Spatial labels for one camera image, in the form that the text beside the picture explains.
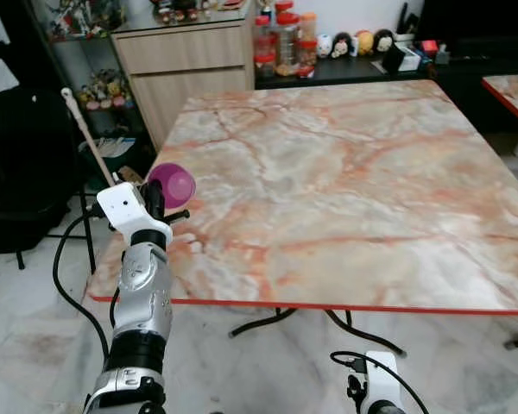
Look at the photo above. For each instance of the purple plastic cup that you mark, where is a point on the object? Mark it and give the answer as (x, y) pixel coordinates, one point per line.
(174, 183)

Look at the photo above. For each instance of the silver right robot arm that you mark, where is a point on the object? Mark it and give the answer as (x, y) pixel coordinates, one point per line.
(387, 409)

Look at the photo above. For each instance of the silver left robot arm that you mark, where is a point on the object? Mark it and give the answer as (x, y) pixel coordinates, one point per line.
(142, 293)

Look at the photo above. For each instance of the black metal table legs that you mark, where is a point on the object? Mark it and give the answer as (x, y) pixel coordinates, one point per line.
(363, 335)

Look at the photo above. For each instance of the wooden stick with white tip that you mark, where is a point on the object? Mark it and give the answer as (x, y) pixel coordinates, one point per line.
(88, 138)

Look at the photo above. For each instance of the small toy figures group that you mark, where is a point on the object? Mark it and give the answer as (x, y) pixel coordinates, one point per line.
(105, 89)

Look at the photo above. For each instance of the light wooden drawer cabinet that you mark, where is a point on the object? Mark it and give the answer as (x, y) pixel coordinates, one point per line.
(190, 73)

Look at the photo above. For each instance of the black chair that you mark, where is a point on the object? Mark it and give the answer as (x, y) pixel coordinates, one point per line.
(22, 172)

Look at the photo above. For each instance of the large marble table red edge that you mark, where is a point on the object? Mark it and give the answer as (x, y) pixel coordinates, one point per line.
(345, 190)

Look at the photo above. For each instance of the black display shelf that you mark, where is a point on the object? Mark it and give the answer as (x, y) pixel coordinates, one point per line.
(65, 52)

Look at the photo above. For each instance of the marble table with white leg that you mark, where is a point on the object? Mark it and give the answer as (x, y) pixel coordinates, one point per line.
(516, 93)

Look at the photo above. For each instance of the tall clear jar red lid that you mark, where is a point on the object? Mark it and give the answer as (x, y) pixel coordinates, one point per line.
(287, 43)

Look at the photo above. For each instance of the white figurine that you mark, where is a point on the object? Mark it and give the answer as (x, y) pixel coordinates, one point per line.
(325, 47)

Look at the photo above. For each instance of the clear jar orange contents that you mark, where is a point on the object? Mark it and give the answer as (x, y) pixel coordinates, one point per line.
(308, 28)

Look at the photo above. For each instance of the yellow doll figurine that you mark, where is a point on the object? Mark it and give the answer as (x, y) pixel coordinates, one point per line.
(364, 42)

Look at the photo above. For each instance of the black television screen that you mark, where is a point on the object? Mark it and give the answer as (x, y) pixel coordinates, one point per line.
(479, 21)

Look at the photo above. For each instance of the black and white box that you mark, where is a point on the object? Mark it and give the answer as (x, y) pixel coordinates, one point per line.
(399, 58)

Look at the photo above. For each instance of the small red box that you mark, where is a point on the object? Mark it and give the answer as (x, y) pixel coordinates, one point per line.
(429, 47)

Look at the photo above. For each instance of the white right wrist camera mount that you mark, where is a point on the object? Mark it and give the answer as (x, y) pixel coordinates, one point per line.
(382, 379)

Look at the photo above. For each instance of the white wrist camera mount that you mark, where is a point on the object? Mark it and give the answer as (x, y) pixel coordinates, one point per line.
(121, 205)
(382, 379)

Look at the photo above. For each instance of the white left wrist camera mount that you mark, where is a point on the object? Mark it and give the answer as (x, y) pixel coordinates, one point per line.
(121, 205)

